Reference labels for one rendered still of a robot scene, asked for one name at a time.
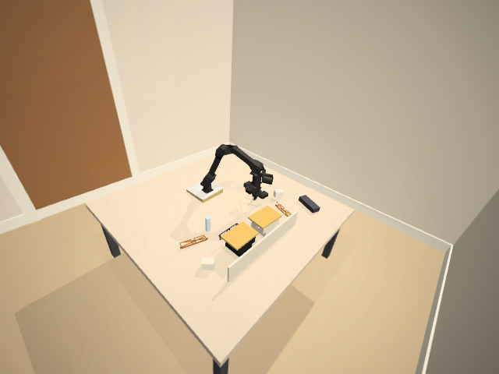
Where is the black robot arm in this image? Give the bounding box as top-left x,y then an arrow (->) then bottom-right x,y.
200,144 -> 274,194

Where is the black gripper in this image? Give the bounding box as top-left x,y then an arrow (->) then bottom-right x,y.
243,181 -> 268,200

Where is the beige long flat panel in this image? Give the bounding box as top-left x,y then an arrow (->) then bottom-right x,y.
227,210 -> 298,282

